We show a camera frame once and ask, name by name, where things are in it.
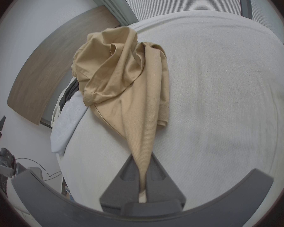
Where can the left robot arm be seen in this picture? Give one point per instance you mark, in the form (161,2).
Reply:
(4,156)

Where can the tan shorts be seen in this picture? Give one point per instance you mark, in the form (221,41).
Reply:
(123,84)

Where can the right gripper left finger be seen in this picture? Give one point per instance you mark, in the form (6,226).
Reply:
(119,188)

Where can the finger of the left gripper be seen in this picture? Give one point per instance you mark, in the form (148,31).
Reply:
(1,124)

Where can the black T-shirt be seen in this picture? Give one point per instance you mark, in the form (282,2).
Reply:
(69,92)

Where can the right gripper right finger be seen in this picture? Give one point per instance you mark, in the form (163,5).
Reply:
(165,188)

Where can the white garment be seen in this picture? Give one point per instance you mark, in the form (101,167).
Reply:
(55,113)

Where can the bed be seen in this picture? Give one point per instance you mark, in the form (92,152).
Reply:
(215,91)

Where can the pale blue garment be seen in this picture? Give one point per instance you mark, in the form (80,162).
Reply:
(66,126)

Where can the grey-green curtain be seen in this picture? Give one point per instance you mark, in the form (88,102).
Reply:
(113,1)

